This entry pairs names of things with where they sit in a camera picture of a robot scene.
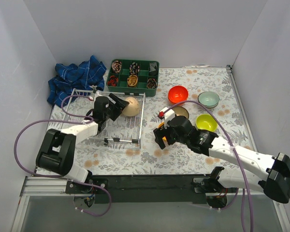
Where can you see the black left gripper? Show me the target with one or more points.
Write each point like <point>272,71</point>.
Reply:
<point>114,109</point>

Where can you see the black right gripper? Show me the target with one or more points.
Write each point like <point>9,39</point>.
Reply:
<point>166,134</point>

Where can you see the yellow bowl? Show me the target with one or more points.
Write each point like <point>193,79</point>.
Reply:
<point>161,125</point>

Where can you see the cream beige bowl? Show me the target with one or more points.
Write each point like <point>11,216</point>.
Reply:
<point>133,108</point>

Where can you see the dark brown patterned bowl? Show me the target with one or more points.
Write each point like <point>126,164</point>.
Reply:
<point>181,111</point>

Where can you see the orange bowl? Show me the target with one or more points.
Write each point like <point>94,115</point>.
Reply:
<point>178,94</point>

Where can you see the lime green bowl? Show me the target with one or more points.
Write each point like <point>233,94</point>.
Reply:
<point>206,122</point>

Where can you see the pale green white bowl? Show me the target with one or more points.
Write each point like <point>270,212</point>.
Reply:
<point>209,99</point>

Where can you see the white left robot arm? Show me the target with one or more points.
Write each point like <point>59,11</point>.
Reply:
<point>56,153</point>

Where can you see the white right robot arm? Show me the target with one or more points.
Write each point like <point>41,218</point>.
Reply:
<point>264,173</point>

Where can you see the red black rolled tie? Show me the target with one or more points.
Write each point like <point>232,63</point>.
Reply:
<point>113,81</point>

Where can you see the yellow rolled tie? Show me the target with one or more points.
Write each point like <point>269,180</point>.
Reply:
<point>132,80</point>

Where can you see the green compartment organizer box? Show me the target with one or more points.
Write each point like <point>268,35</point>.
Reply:
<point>143,76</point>

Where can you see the brown black rolled tie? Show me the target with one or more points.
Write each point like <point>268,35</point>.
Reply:
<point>151,83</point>

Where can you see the dark multicolour rolled tie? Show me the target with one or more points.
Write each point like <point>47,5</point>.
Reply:
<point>134,68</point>

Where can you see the pink black rolled tie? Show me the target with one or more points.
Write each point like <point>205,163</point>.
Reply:
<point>116,66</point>

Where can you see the black folded item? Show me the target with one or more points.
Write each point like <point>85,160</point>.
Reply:
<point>153,69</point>

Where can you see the blue plaid cloth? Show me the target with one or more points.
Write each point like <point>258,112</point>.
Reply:
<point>84,76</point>

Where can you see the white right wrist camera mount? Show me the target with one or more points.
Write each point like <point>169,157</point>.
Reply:
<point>166,116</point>

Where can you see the metal wire dish rack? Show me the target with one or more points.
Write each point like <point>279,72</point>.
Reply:
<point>124,132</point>

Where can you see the aluminium frame rail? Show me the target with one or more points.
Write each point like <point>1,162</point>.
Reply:
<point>240,105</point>

